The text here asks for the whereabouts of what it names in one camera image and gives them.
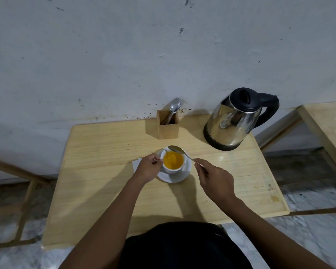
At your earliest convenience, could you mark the metal teaspoon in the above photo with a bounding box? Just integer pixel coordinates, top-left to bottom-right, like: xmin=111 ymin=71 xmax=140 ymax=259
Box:
xmin=168 ymin=145 xmax=208 ymax=173

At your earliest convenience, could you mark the light wooden side table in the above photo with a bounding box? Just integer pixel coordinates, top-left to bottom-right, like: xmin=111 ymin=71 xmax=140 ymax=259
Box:
xmin=260 ymin=101 xmax=336 ymax=217

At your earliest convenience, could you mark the person's right forearm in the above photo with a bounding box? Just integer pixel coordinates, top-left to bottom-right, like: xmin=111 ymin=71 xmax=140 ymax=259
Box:
xmin=217 ymin=197 xmax=334 ymax=269

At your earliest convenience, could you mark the white saucer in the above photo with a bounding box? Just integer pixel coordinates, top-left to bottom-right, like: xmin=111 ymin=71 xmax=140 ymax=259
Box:
xmin=156 ymin=148 xmax=192 ymax=184

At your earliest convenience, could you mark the person's right hand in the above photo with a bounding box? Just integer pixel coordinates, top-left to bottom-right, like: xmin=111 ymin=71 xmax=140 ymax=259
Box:
xmin=194 ymin=158 xmax=237 ymax=206

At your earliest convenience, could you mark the person's left hand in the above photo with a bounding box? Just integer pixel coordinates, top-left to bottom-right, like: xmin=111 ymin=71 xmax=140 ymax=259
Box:
xmin=133 ymin=153 xmax=164 ymax=185

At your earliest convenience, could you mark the wooden cutlery holder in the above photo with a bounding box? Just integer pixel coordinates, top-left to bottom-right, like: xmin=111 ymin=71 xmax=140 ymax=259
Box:
xmin=156 ymin=109 xmax=180 ymax=140

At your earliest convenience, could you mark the person's black shirt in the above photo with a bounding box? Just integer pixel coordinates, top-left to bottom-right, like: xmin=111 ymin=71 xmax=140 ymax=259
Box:
xmin=118 ymin=221 xmax=253 ymax=269

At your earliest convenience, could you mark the person's left forearm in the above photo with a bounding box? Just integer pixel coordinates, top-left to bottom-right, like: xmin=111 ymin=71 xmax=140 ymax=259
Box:
xmin=58 ymin=176 xmax=149 ymax=269

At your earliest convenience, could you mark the metal spoon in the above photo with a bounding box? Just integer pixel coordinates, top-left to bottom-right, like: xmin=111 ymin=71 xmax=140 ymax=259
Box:
xmin=165 ymin=98 xmax=181 ymax=125

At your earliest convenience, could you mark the wooden frame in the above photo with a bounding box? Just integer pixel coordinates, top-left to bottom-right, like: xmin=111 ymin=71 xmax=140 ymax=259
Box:
xmin=0 ymin=156 xmax=51 ymax=250

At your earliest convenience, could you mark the steel electric kettle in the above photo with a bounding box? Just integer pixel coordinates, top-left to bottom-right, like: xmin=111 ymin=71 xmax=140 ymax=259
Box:
xmin=203 ymin=87 xmax=280 ymax=151

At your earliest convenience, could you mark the white ceramic cup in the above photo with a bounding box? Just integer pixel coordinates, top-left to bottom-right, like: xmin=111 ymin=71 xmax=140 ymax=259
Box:
xmin=160 ymin=147 xmax=187 ymax=174

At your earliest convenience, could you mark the yellow drink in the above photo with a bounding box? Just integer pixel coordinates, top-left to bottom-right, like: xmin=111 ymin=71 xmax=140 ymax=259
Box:
xmin=164 ymin=151 xmax=184 ymax=169

